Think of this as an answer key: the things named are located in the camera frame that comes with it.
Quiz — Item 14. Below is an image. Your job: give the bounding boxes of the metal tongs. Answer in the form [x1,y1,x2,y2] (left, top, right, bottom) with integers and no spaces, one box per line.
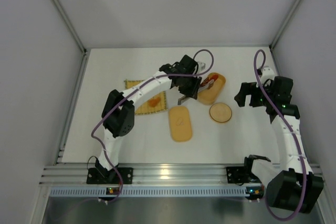
[177,81,215,105]

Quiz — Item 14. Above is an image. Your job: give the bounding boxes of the beige oblong lunch box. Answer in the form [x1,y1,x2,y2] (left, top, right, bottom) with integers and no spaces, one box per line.
[197,72,226,105]

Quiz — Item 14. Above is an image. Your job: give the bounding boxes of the red sausage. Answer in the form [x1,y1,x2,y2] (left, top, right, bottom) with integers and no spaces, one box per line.
[205,74,218,83]

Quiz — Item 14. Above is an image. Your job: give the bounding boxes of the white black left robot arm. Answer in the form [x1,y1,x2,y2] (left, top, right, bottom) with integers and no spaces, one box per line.
[91,55,207,184]

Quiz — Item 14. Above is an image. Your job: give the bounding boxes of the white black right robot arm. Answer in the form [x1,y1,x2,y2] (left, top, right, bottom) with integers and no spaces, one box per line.
[234,76,324,214]

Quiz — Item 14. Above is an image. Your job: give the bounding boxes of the beige oblong lunch box lid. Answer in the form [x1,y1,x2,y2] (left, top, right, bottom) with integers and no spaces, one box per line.
[169,106,193,143]

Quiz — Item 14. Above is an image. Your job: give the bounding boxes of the round beige lid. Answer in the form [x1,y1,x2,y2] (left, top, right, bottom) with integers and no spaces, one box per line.
[209,102,233,123]

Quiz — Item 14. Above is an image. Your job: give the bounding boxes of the woven bamboo tray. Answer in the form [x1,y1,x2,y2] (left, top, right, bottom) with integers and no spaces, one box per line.
[135,91,168,115]

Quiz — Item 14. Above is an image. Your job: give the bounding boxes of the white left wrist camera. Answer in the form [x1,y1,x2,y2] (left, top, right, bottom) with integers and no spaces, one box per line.
[196,61,206,73]

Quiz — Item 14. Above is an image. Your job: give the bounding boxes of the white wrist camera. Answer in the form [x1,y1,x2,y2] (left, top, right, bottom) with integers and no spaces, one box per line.
[257,66,276,83]
[196,61,206,73]

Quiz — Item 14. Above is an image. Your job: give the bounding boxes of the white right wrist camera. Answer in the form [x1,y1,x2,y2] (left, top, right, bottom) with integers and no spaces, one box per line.
[257,66,276,83]

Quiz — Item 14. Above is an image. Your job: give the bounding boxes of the right aluminium frame post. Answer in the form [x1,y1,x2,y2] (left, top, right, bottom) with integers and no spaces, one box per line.
[269,0,303,52]

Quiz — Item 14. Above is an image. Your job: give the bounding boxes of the aluminium frame post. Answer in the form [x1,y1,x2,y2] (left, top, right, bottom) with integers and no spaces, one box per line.
[269,0,303,52]
[50,0,87,55]

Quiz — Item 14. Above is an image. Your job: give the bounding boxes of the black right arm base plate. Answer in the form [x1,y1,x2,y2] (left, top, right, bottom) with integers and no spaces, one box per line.
[226,166,253,186]

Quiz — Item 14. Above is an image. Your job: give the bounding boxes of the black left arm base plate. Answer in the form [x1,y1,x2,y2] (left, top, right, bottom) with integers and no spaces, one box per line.
[86,167,133,185]

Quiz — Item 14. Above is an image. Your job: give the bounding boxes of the aluminium mounting rail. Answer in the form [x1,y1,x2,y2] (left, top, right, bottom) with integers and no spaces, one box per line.
[38,163,326,187]

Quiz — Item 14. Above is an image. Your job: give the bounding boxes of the slotted grey cable duct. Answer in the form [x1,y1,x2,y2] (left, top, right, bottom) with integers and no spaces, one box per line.
[49,186,253,197]

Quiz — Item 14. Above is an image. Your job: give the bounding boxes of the left aluminium frame post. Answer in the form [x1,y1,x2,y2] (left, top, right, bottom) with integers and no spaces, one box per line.
[50,0,87,55]

